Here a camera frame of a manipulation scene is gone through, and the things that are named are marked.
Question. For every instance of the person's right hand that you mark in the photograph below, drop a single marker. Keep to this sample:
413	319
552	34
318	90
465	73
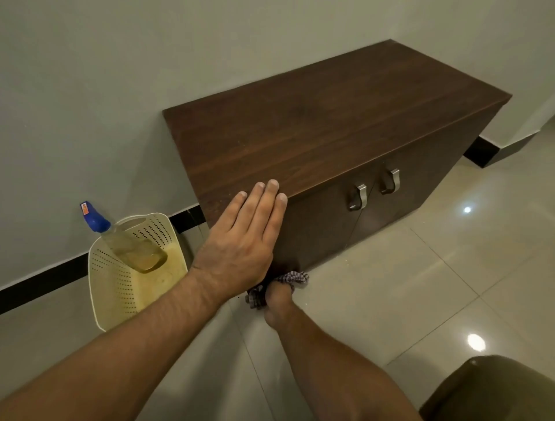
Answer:
277	306

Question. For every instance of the person's left hand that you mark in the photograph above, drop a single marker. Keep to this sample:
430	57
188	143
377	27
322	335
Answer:
236	253

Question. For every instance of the person's left middle finger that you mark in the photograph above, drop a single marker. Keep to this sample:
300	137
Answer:
264	206

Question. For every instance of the person's left little finger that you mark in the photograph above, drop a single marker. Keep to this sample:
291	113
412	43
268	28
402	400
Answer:
230	211

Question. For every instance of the checked cleaning cloth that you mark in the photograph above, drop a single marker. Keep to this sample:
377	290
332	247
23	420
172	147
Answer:
295	277

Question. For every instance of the person's left forearm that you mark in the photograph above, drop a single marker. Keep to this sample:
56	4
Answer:
130	347

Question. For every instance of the person's right forearm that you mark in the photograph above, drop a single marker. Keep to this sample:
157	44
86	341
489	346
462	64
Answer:
338	373

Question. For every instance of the spray bottle with blue nozzle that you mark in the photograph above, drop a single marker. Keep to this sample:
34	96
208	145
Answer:
130	247

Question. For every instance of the dark brown wooden cabinet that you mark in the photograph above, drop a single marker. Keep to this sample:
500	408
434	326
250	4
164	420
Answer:
329	117

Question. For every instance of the cream perforated plastic basket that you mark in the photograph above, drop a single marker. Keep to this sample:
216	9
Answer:
117	295

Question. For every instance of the black skirting board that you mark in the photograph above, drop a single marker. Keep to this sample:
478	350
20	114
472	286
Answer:
43	284
481	152

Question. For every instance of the person's leg in olive trousers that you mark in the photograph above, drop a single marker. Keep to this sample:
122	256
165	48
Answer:
490	390

